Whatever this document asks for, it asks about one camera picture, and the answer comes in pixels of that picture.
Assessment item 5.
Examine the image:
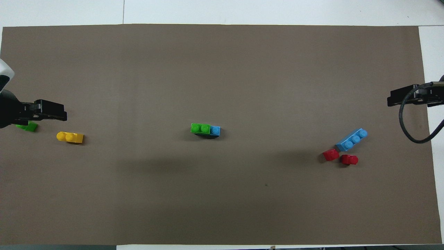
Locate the brown table mat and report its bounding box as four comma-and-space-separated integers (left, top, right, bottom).
0, 24, 443, 245

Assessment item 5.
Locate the blue three-stud block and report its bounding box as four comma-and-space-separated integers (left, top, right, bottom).
194, 126, 221, 138
335, 128, 368, 152

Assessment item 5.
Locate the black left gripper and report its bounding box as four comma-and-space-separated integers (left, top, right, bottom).
0, 89, 68, 129

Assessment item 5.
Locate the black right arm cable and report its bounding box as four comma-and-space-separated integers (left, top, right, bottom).
399, 81, 444, 144

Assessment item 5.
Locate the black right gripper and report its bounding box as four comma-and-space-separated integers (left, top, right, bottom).
387, 84, 444, 108

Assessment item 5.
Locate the green two-stud block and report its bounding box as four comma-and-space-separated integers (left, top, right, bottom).
16, 122, 38, 133
190, 123, 211, 135

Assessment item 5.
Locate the yellow two-stud block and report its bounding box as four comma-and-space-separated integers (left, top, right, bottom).
56, 131, 85, 144

